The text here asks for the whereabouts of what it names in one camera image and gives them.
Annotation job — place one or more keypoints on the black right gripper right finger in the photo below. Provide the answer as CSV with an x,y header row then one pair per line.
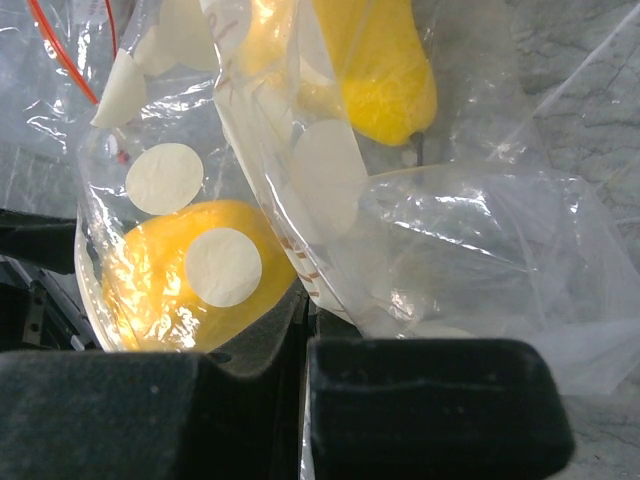
x,y
442,408

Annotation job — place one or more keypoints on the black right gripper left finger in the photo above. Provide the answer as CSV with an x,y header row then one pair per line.
x,y
229,414

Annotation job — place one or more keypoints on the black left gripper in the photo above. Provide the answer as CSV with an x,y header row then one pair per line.
x,y
38,307

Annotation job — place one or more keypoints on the fake yellow bell pepper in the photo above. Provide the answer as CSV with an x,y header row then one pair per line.
x,y
194,279

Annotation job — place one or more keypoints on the clear white-slider zip bag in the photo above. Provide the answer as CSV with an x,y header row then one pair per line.
x,y
464,230

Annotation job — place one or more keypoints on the clear red-zip bag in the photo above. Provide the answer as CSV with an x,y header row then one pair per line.
x,y
55,60

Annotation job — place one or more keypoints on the fake yellow pear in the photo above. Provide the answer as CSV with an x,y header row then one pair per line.
x,y
376,54

